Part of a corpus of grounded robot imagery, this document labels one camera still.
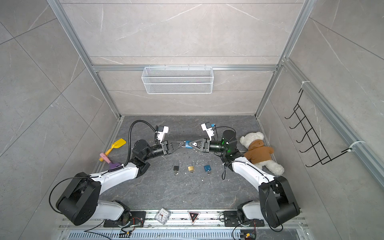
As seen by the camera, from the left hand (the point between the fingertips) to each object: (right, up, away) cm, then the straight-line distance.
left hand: (183, 142), depth 70 cm
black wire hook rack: (+58, -3, -7) cm, 58 cm away
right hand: (+3, -2, +1) cm, 4 cm away
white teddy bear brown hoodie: (+44, -9, +17) cm, 49 cm away
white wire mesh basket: (-6, +40, +31) cm, 50 cm away
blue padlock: (+14, -18, +21) cm, 31 cm away
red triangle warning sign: (+5, -38, +5) cm, 39 cm away
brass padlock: (+4, -19, +22) cm, 29 cm away
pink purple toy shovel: (-47, -17, +22) cm, 54 cm away
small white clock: (-10, -37, +3) cm, 39 cm away
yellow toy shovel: (-48, -5, +31) cm, 58 cm away
